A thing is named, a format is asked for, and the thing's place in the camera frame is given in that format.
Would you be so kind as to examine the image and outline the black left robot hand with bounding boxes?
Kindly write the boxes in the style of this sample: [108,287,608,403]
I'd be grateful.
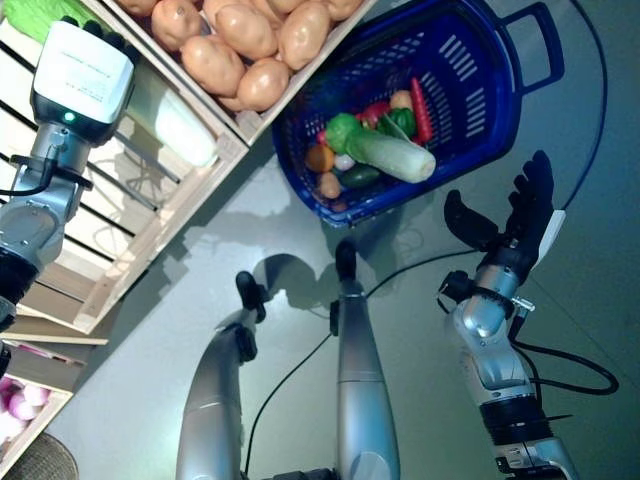
[29,17,137,149]

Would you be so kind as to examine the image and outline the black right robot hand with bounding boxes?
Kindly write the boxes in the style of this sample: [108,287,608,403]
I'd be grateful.
[443,149,566,274]

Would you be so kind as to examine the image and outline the napa cabbage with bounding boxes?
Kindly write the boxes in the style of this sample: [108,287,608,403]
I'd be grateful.
[347,130,437,184]
[0,0,220,169]

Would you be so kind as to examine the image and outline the blue plastic shopping basket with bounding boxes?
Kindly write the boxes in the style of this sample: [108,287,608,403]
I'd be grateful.
[271,0,566,229]

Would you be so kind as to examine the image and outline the woven wicker basket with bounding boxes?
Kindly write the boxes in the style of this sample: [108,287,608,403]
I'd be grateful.
[0,432,81,480]

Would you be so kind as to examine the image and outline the red toy chili pepper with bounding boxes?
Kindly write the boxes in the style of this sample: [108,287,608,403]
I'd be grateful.
[410,77,434,146]

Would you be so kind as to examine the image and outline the green toy bell pepper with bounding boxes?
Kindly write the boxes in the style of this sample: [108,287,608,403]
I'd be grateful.
[375,107,419,139]

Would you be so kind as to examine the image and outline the dark green toy cucumber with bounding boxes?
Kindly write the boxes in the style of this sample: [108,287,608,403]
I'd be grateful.
[339,164,382,189]

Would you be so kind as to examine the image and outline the light wooden slatted crate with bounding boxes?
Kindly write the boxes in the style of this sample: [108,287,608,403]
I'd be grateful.
[0,339,76,471]
[0,0,251,335]
[97,0,379,147]

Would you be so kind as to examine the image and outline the red toy bell pepper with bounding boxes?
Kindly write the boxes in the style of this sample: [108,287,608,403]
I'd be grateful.
[355,101,392,129]

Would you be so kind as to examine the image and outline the brown toy mushroom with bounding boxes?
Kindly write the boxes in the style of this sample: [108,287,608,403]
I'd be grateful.
[317,172,342,200]

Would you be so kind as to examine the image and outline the round bright green toy vegetable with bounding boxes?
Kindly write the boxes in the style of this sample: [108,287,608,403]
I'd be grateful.
[325,113,362,154]

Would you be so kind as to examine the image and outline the orange toy fruit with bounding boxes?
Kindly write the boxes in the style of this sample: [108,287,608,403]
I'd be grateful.
[305,144,335,174]

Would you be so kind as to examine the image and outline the silver left robot leg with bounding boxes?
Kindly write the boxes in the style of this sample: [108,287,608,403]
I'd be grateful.
[174,269,269,480]

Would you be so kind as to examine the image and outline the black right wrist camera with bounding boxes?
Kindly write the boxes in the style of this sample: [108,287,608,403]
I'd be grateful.
[437,269,475,307]

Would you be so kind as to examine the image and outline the long floor cable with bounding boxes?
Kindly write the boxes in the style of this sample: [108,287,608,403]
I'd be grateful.
[562,0,609,211]

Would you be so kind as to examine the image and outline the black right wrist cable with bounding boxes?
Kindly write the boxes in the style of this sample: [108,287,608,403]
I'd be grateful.
[512,299,620,396]

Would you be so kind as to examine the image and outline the wooden display shelf frame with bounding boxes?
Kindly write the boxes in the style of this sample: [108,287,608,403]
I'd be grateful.
[0,279,109,351]

